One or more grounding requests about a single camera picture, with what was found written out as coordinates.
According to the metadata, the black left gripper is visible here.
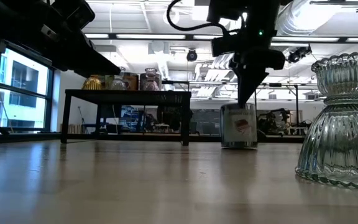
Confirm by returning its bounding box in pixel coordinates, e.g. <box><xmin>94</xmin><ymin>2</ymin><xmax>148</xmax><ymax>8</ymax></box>
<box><xmin>7</xmin><ymin>0</ymin><xmax>121</xmax><ymax>78</ymax></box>

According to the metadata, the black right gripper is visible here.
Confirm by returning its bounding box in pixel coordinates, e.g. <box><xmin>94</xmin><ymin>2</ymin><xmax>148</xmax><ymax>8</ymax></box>
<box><xmin>230</xmin><ymin>29</ymin><xmax>286</xmax><ymax>106</ymax></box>

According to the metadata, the amber glass candlestick holder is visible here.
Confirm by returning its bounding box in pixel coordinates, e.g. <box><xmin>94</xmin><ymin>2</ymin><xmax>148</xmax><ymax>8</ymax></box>
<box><xmin>81</xmin><ymin>74</ymin><xmax>103</xmax><ymax>91</ymax></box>

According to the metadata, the clear glass candlestick holder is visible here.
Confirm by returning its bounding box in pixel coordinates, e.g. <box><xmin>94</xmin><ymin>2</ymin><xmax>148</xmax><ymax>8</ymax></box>
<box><xmin>109</xmin><ymin>66</ymin><xmax>127</xmax><ymax>91</ymax></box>

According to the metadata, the metal candle tin white label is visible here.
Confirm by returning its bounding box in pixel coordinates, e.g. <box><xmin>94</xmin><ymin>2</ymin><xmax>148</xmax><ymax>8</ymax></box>
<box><xmin>220</xmin><ymin>103</ymin><xmax>259</xmax><ymax>149</ymax></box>

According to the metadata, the black ceiling spotlight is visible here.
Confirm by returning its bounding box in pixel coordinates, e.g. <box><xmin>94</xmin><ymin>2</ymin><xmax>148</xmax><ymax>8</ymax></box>
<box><xmin>287</xmin><ymin>44</ymin><xmax>313</xmax><ymax>65</ymax></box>

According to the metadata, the large dark-framed window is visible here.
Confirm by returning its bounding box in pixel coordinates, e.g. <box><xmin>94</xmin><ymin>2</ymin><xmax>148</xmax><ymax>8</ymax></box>
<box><xmin>0</xmin><ymin>46</ymin><xmax>55</xmax><ymax>134</ymax></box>

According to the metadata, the green ribbed glass candlestick holder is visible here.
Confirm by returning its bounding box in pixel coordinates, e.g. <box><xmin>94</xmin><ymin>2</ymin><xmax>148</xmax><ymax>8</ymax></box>
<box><xmin>294</xmin><ymin>52</ymin><xmax>358</xmax><ymax>190</ymax></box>

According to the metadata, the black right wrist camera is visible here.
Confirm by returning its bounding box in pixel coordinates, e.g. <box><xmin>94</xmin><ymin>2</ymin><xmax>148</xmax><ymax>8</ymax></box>
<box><xmin>211</xmin><ymin>35</ymin><xmax>239</xmax><ymax>57</ymax></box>

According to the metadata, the black background rig frame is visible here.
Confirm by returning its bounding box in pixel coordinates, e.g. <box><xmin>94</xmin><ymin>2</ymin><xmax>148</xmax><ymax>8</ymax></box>
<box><xmin>255</xmin><ymin>82</ymin><xmax>300</xmax><ymax>114</ymax></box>

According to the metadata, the black aluminium table frame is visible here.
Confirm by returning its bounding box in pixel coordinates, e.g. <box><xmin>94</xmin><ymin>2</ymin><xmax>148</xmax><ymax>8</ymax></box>
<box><xmin>0</xmin><ymin>124</ymin><xmax>306</xmax><ymax>147</ymax></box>

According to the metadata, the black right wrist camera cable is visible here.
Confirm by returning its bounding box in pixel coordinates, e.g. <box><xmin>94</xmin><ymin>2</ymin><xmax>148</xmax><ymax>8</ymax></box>
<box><xmin>165</xmin><ymin>0</ymin><xmax>229</xmax><ymax>35</ymax></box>

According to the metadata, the black ceiling light rail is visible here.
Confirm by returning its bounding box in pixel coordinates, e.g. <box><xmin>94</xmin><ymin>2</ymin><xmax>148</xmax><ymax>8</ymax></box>
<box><xmin>84</xmin><ymin>32</ymin><xmax>358</xmax><ymax>44</ymax></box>

